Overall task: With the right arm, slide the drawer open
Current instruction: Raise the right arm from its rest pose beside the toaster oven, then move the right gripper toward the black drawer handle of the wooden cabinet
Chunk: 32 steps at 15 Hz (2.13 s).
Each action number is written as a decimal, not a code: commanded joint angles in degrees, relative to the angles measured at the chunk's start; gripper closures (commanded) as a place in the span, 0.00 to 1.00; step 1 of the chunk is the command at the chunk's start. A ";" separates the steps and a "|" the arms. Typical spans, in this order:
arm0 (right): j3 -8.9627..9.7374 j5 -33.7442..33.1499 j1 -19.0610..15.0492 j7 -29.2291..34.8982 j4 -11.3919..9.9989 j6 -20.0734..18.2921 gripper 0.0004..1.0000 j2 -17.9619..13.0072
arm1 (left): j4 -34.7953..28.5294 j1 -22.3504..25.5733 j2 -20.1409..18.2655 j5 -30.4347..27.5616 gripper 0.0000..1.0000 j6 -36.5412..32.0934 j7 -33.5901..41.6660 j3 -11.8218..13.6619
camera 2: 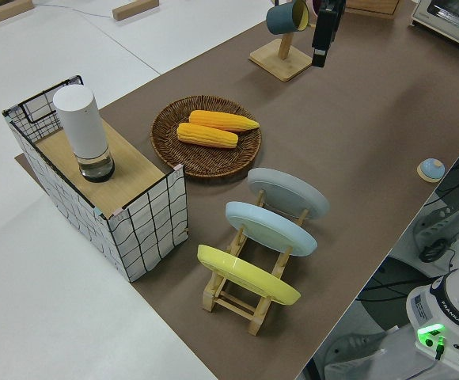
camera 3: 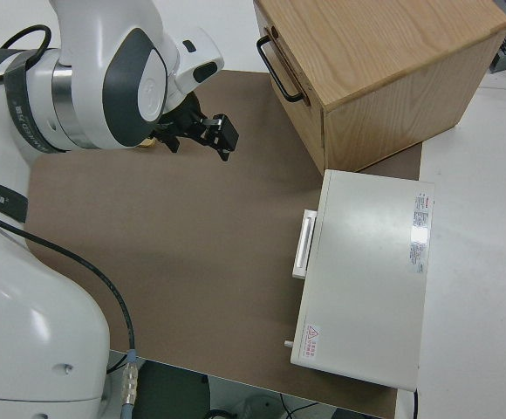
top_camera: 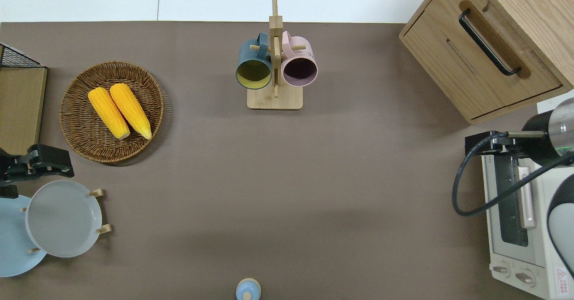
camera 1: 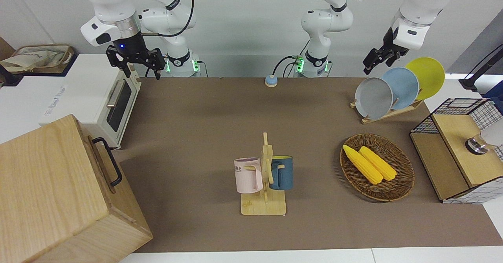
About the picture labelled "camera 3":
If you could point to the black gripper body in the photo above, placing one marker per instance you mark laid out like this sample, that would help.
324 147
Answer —
183 115

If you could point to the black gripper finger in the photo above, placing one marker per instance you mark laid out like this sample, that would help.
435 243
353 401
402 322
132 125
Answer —
171 143
223 135

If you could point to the wooden drawer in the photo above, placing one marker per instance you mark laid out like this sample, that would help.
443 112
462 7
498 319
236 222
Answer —
292 113

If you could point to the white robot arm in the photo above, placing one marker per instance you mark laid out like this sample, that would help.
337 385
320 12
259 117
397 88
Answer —
39 305

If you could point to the brown table mat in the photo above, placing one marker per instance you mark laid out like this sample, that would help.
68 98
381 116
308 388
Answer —
192 240

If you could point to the light wooden cabinet box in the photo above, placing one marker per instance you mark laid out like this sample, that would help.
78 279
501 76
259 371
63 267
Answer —
410 65

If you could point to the white countertop oven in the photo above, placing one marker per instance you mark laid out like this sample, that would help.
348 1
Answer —
366 279

